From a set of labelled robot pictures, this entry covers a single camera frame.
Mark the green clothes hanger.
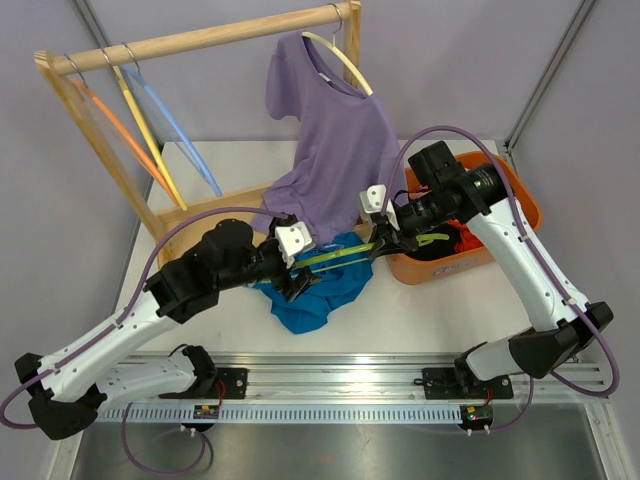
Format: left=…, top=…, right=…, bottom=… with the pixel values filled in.
left=293, top=233, right=449, bottom=274

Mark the blue t shirt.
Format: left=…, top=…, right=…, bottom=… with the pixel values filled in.
left=252, top=232, right=373, bottom=335

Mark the orange t shirt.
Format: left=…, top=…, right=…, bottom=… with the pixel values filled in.
left=449, top=220, right=484, bottom=253

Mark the lavender t shirt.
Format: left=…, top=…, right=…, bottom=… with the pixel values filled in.
left=263, top=32, right=407, bottom=245

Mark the light blue clothes hanger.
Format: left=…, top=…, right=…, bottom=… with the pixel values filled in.
left=122, top=42, right=222, bottom=197

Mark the cream clothes hanger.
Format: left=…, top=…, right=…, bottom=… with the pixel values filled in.
left=301, top=1, right=373, bottom=96

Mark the orange clothes hanger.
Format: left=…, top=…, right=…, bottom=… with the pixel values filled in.
left=64, top=54, right=172, bottom=200

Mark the yellow clothes hanger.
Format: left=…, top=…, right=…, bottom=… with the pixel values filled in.
left=101, top=49, right=186, bottom=210

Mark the black t shirt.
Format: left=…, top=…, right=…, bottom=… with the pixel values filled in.
left=408, top=224, right=461, bottom=261

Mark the pink t shirt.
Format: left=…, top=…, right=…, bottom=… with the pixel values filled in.
left=408, top=186, right=431, bottom=199

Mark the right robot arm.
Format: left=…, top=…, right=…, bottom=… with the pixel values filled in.
left=360, top=142, right=613, bottom=396

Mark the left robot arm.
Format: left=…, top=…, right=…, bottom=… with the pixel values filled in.
left=15, top=216, right=319, bottom=440

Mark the orange plastic basket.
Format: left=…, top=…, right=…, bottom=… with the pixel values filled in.
left=386, top=157, right=542, bottom=285

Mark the wooden tray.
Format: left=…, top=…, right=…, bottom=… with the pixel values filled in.
left=144, top=182, right=374, bottom=271

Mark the wooden clothes rack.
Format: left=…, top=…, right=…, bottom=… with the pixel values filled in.
left=34, top=1, right=372, bottom=265

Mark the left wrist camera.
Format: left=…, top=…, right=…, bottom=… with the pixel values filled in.
left=274, top=221, right=315, bottom=269

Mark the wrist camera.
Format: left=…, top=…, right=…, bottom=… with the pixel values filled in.
left=359, top=184, right=400, bottom=231
left=274, top=221, right=315, bottom=269

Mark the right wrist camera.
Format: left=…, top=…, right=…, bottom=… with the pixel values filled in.
left=359, top=184, right=400, bottom=231

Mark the aluminium mounting rail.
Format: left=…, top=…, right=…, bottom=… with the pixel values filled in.
left=94, top=351, right=611, bottom=426

